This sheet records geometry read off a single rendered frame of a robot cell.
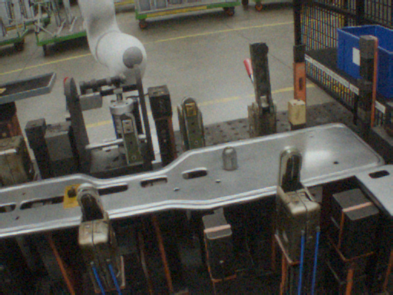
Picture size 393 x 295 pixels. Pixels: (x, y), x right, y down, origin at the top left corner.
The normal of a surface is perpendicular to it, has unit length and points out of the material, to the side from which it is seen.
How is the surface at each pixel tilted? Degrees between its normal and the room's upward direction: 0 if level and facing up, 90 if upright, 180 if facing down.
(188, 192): 0
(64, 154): 90
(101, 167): 0
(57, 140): 90
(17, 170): 90
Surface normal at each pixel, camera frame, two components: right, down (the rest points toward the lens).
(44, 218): -0.11, -0.88
